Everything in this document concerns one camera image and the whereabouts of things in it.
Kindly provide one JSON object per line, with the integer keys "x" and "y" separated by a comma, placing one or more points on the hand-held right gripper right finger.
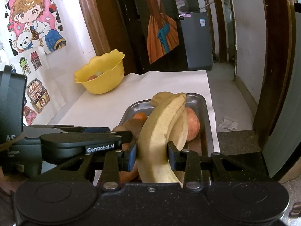
{"x": 171, "y": 157}

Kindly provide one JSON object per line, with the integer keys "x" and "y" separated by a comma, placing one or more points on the dark wooden door frame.
{"x": 277, "y": 51}

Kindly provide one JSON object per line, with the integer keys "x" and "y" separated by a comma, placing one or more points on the woman in dress poster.
{"x": 162, "y": 28}

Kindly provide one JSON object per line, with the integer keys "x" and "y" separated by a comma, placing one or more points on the brown kiwi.
{"x": 130, "y": 125}

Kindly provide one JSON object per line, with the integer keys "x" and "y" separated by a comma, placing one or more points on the orange-red apple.
{"x": 128, "y": 175}

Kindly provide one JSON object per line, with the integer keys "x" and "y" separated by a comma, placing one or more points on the red apple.
{"x": 193, "y": 124}

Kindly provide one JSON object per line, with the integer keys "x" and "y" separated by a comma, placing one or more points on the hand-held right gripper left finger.
{"x": 132, "y": 157}

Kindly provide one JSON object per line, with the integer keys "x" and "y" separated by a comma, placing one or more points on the white printed table mat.
{"x": 141, "y": 84}

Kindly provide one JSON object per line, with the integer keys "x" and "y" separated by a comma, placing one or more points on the pink cloth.
{"x": 180, "y": 1}

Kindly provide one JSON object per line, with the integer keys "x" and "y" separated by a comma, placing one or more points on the large yellow banana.
{"x": 182, "y": 127}

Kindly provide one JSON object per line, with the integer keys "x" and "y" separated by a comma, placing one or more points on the dark door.
{"x": 131, "y": 28}

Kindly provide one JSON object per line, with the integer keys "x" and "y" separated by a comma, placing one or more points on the metal tray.
{"x": 199, "y": 103}

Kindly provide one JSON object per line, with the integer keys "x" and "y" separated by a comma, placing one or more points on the brown hallway door frame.
{"x": 222, "y": 16}

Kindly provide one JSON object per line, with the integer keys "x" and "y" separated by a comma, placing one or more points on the anime girl poster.
{"x": 30, "y": 16}

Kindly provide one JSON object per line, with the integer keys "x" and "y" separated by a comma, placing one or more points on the yellow banana with brown marks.
{"x": 157, "y": 134}

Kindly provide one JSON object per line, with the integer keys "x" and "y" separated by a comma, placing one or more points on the crumpled white paper scrap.
{"x": 227, "y": 123}

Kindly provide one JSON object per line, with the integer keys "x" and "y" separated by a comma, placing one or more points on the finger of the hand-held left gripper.
{"x": 70, "y": 141}
{"x": 94, "y": 130}

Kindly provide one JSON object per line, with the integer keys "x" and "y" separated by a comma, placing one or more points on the grey washing machine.
{"x": 198, "y": 40}

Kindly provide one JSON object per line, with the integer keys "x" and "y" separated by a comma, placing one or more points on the red cherry tomato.
{"x": 92, "y": 78}

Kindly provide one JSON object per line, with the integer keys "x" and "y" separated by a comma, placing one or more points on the yellow scalloped plastic bowl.
{"x": 105, "y": 80}

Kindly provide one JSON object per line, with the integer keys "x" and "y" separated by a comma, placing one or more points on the brown wooden door frame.
{"x": 91, "y": 16}

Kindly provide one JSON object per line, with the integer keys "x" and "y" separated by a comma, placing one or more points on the small tangerine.
{"x": 140, "y": 116}

